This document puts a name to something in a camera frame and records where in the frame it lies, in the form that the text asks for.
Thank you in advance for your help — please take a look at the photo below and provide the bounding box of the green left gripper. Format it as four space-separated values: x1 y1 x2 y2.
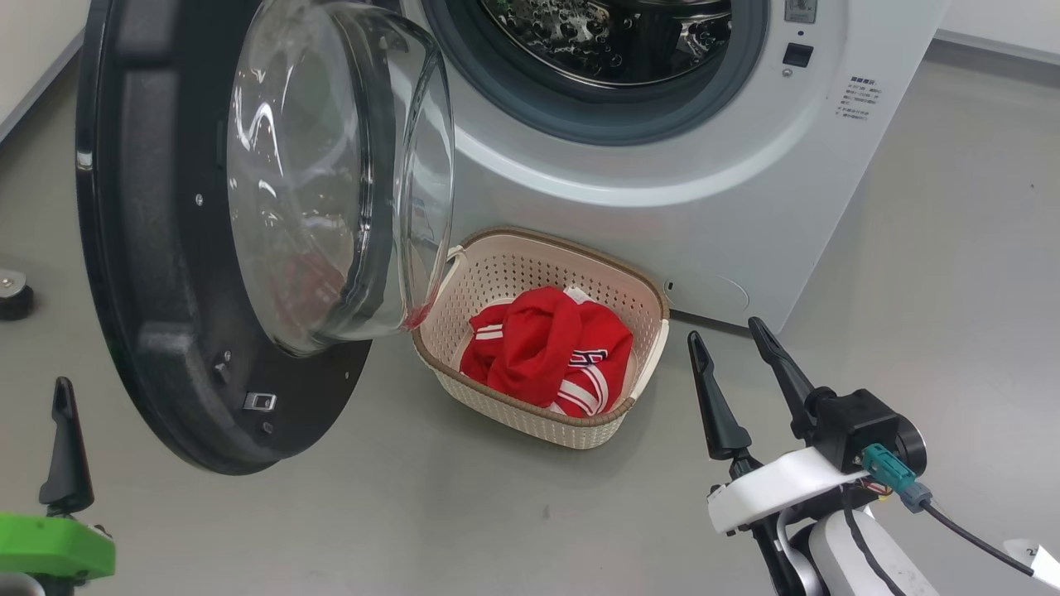
0 376 117 581

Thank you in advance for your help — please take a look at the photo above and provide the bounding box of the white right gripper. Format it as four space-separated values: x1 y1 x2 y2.
687 317 870 536

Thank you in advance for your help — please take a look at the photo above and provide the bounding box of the red white striped garment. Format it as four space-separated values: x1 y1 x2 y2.
459 286 635 418

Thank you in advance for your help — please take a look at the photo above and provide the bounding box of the black round washing machine door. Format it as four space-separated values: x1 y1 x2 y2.
75 0 457 478

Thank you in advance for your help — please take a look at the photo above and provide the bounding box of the white washing machine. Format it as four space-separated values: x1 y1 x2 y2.
396 0 951 334

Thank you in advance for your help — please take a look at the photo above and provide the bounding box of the cream perforated laundry basket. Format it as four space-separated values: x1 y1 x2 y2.
411 227 671 451

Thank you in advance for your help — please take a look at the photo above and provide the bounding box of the steel washing machine drum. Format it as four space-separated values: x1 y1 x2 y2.
479 0 735 89

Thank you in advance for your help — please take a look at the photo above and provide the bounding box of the black caster wheel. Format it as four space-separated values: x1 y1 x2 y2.
0 268 36 323

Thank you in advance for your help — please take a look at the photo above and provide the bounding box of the small printed text sticker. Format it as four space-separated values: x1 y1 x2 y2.
834 75 884 122

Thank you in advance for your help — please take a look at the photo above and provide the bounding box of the white cable tag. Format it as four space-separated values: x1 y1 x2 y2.
1004 537 1060 591

